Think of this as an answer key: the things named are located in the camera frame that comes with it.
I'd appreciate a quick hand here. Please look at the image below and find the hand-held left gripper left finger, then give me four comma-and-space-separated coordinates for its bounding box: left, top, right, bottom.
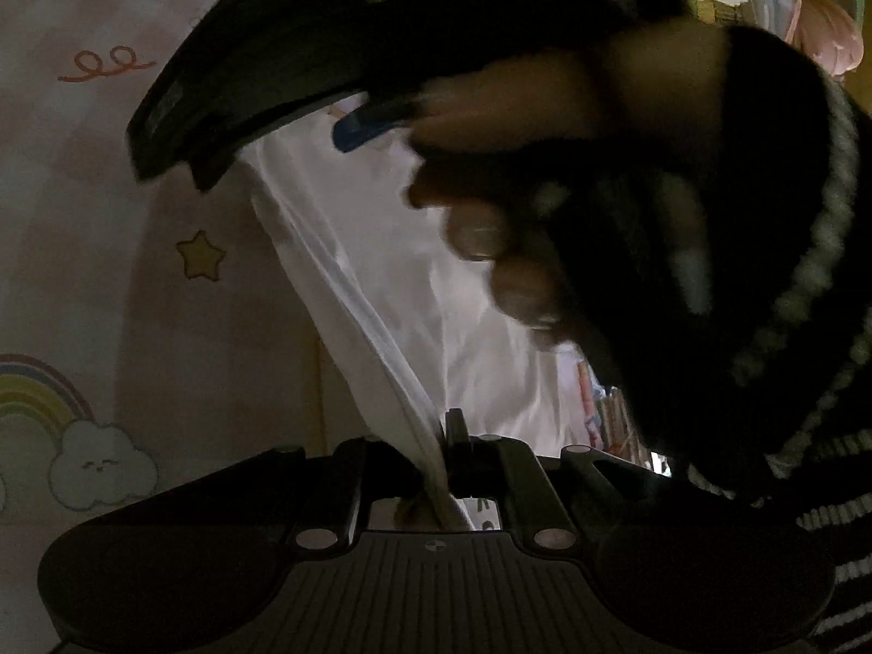
156, 437, 437, 549

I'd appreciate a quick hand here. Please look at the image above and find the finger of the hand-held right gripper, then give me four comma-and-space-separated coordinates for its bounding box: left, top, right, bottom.
332, 96, 429, 152

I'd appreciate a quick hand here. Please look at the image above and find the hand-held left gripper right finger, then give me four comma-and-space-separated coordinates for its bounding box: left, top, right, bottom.
443, 409, 689, 549

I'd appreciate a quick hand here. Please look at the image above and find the white printed t-shirt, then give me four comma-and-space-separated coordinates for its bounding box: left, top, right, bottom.
249, 92, 594, 532

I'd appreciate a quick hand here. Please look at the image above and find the person's right forearm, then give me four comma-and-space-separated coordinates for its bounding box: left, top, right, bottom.
545, 26, 872, 654

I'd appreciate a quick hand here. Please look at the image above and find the person's right hand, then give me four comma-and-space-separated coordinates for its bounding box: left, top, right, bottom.
405, 23, 740, 352

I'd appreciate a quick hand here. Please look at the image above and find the row of colourful books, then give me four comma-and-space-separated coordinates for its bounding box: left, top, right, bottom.
576, 354, 656, 468

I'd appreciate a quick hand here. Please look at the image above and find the pink checked printed mat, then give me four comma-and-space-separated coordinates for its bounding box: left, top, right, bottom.
0, 0, 505, 654

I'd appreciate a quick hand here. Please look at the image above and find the pink plush toy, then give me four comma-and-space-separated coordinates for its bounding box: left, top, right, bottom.
783, 0, 866, 76

